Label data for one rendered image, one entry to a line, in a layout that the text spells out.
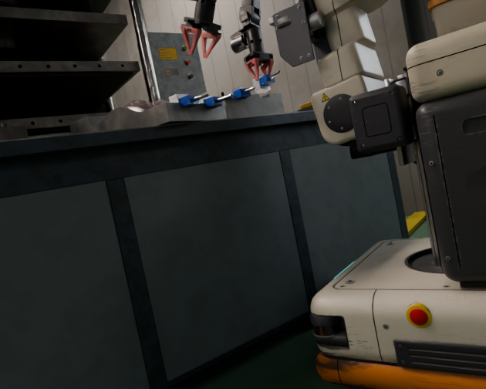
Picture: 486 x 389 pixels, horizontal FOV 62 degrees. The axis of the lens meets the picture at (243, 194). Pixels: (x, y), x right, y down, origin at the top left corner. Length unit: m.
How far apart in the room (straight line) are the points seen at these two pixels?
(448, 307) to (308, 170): 0.80
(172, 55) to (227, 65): 2.28
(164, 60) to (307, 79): 2.04
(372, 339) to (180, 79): 1.78
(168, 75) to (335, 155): 1.10
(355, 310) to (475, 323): 0.25
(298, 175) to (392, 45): 2.32
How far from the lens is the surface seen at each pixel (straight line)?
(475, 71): 0.93
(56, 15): 2.24
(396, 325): 1.01
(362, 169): 1.81
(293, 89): 4.19
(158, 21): 5.42
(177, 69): 2.39
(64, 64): 2.12
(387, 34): 3.72
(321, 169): 1.62
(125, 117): 1.31
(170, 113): 1.18
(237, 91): 1.43
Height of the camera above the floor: 0.61
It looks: 3 degrees down
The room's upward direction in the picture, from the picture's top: 11 degrees counter-clockwise
